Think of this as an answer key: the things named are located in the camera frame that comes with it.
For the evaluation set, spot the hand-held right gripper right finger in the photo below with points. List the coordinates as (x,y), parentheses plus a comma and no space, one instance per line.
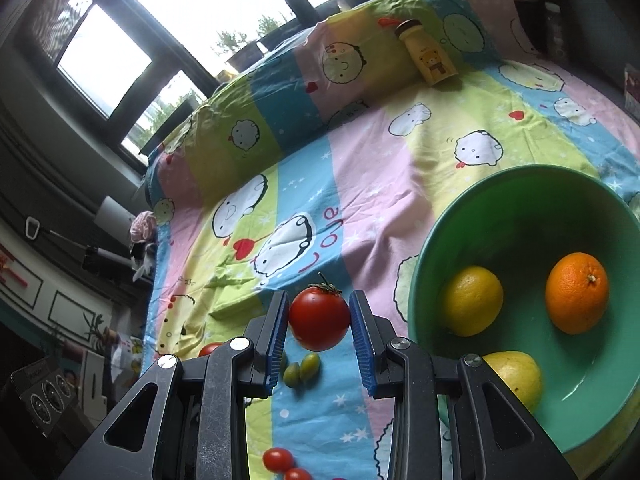
(361,346)

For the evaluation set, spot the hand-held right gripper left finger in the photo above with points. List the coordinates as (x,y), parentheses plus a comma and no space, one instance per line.
(277,341)

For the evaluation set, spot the large red tomato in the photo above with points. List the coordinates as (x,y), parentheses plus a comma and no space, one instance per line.
(320,317)

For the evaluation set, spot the yellow lemon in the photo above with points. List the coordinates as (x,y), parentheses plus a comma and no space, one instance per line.
(472,302)

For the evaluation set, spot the yellow pear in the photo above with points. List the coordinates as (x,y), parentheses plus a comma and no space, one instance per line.
(517,382)

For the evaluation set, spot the green bowl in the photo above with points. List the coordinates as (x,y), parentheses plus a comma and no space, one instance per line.
(575,200)

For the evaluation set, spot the small green olive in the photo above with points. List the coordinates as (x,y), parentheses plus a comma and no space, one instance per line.
(291,375)
(310,365)

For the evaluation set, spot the larger red cherry tomato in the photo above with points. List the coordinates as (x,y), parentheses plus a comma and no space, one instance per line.
(278,460)

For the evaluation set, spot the smaller red cherry tomato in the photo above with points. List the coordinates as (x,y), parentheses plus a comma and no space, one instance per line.
(298,475)

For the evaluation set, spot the pink crumpled cloth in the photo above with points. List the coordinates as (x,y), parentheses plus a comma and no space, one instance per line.
(144,226)

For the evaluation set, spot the cartoon printed bedsheet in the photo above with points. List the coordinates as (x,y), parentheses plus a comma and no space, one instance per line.
(375,170)

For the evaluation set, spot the white cylinder lamp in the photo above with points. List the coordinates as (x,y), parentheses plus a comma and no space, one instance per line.
(115,214)

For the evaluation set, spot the orange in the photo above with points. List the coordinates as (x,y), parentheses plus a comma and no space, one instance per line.
(577,295)

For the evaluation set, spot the yellow cartoon bottle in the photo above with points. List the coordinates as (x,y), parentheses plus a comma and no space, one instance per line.
(430,55)

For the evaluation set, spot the dark framed window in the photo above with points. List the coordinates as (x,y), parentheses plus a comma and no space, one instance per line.
(150,25)

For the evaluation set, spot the small glass jar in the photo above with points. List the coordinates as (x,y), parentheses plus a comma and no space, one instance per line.
(553,25)

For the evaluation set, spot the snack packet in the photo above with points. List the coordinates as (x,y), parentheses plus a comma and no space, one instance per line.
(632,85)

